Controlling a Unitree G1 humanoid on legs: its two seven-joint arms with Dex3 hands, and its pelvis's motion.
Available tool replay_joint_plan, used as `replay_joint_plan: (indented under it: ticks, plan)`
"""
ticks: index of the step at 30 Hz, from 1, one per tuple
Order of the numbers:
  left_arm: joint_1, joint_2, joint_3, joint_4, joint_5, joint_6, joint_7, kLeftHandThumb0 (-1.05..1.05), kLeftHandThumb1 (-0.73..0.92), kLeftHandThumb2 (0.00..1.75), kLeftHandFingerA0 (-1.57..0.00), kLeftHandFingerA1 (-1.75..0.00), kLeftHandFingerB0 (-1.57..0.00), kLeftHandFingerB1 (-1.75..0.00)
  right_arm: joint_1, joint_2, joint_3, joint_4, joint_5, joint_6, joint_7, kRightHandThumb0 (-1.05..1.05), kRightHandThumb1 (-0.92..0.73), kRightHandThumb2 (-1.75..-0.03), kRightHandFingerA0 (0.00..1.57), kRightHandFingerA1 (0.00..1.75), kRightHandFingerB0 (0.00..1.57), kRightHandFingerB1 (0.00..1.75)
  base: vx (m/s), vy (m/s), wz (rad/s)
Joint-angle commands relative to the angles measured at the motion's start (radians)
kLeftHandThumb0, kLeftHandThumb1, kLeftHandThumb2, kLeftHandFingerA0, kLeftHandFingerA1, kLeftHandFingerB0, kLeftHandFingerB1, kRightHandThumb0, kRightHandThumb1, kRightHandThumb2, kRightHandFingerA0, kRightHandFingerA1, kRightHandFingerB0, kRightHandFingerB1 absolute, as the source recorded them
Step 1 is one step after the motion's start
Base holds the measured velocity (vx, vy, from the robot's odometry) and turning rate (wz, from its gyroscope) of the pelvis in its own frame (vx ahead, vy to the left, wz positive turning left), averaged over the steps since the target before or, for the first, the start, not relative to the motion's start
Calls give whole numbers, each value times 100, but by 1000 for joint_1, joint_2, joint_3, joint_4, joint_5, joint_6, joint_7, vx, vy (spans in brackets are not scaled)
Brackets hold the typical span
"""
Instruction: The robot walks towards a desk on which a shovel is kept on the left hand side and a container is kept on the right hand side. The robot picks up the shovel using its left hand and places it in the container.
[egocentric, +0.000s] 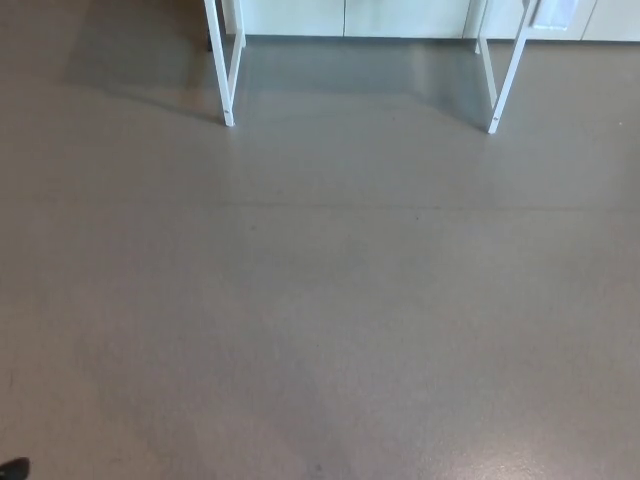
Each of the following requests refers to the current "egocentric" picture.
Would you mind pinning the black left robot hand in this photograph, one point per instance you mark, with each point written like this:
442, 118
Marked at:
12, 471

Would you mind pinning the white fabric desk pouch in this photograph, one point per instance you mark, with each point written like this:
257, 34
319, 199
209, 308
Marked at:
550, 15

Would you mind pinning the white cabinet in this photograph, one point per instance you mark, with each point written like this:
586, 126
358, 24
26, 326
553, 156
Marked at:
400, 17

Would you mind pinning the white metal-frame desk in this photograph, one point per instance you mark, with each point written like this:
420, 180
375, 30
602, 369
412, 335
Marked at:
221, 75

